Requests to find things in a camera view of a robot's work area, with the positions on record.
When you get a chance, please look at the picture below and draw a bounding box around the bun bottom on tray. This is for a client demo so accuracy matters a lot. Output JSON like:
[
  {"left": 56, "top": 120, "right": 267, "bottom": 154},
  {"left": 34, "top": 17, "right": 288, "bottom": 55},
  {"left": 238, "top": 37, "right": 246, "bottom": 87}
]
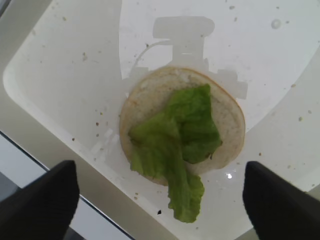
[{"left": 119, "top": 66, "right": 246, "bottom": 175}]

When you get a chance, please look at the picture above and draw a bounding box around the green lettuce leaf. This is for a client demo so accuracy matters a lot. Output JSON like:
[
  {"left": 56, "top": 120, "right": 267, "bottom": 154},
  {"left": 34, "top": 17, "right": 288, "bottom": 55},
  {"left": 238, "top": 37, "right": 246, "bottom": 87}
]
[{"left": 128, "top": 84, "right": 222, "bottom": 223}]

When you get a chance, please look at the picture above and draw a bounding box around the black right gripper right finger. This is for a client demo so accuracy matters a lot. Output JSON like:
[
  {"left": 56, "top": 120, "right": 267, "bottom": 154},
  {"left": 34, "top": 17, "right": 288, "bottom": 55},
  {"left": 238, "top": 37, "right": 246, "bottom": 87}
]
[{"left": 242, "top": 161, "right": 320, "bottom": 240}]

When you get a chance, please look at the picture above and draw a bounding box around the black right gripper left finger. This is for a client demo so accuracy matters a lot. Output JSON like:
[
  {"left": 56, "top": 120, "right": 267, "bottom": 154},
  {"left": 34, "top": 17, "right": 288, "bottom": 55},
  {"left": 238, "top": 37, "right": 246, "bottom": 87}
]
[{"left": 0, "top": 160, "right": 80, "bottom": 240}]

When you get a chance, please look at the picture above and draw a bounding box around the metal tray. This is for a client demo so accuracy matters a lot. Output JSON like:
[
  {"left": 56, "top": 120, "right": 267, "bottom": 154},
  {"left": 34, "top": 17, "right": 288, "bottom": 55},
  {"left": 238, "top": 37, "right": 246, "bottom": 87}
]
[{"left": 0, "top": 0, "right": 320, "bottom": 240}]

